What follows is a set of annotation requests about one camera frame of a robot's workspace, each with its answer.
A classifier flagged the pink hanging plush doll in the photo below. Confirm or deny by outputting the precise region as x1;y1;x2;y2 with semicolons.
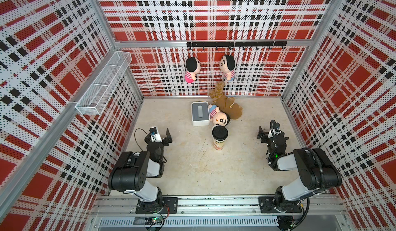
184;57;201;83

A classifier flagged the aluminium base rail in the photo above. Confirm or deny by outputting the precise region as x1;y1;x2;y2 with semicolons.
87;194;353;231

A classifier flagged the paper milk tea cup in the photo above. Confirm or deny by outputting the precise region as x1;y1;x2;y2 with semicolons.
213;138;226;150

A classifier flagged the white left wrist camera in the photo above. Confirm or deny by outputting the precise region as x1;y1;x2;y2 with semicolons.
149;127;162;142

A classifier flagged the brown plush teddy bear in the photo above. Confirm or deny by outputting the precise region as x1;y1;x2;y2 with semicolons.
209;81;242;120

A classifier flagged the black left camera cable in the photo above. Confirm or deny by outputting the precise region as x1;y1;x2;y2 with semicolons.
133;128;150;153

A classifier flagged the green circuit board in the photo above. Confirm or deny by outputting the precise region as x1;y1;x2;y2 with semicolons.
144;217;164;226

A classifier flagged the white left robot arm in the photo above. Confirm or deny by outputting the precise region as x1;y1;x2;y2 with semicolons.
108;127;173;213

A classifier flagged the plush doll lying on table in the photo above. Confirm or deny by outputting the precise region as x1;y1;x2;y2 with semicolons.
208;105;230;127

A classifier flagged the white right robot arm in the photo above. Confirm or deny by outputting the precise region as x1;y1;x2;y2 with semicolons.
257;121;342;213

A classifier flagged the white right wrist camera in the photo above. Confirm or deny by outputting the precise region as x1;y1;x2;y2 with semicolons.
268;120;281;138

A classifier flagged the black right corrugated cable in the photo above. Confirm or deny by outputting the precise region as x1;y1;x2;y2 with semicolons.
269;119;327;194

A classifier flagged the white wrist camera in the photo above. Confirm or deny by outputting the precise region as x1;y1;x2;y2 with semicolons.
268;120;281;138
149;127;162;142

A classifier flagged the black wall hook rail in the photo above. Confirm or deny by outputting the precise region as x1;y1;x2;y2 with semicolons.
186;41;288;49

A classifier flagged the black plastic cup lid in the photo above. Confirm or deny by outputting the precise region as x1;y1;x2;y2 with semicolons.
211;125;229;141

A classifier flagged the blue striped hanging plush doll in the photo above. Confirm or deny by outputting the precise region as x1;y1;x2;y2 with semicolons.
220;54;236;82

